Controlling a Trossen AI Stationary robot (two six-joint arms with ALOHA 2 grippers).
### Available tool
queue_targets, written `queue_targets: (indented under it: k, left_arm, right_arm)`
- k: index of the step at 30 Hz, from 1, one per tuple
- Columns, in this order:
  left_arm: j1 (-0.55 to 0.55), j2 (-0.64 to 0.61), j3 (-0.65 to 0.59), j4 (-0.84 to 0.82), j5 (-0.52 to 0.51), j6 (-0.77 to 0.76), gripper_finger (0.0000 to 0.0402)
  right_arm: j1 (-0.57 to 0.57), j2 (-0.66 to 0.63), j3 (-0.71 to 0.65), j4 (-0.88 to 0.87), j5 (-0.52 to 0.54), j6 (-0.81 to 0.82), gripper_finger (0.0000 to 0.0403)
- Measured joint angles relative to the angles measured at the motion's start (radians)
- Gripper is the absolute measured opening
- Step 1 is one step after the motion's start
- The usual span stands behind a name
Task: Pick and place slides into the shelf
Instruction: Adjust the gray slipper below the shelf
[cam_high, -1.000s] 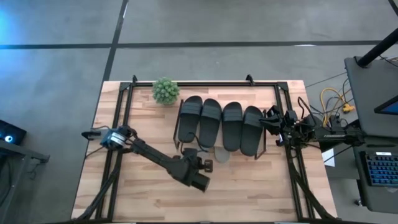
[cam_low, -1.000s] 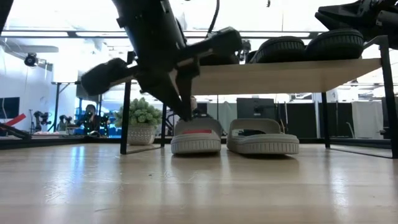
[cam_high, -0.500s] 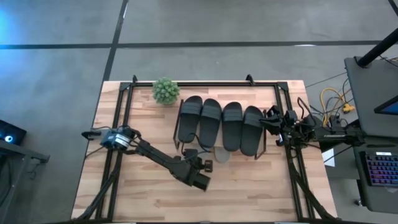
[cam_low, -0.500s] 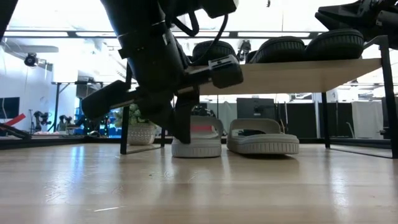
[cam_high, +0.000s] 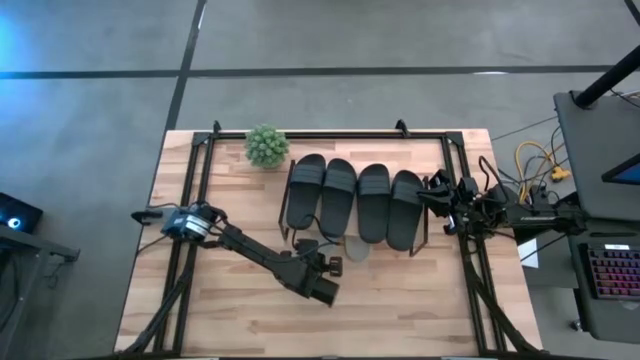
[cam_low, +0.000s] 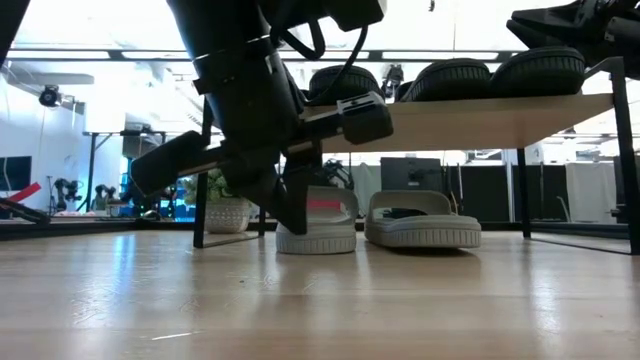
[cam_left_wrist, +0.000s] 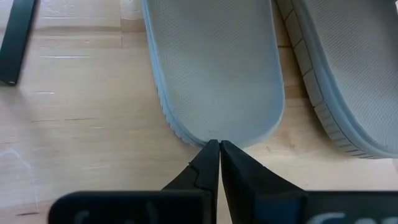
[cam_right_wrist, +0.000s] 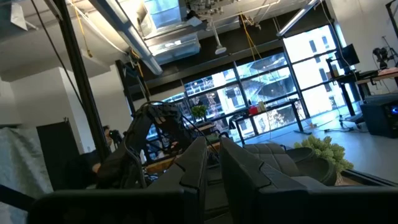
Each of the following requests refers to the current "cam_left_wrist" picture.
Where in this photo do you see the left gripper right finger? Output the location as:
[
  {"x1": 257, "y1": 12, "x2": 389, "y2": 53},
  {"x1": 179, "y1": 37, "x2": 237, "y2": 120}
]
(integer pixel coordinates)
[{"x1": 220, "y1": 139, "x2": 309, "y2": 224}]

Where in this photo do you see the white foam slide sandal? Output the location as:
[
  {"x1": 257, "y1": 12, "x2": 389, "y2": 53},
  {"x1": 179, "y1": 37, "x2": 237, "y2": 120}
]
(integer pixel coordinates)
[
  {"x1": 141, "y1": 0, "x2": 286, "y2": 149},
  {"x1": 275, "y1": 0, "x2": 398, "y2": 160}
]

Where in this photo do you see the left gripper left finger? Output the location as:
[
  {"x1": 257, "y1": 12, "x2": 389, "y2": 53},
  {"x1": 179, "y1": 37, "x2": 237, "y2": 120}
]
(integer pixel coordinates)
[{"x1": 161, "y1": 139, "x2": 221, "y2": 224}]

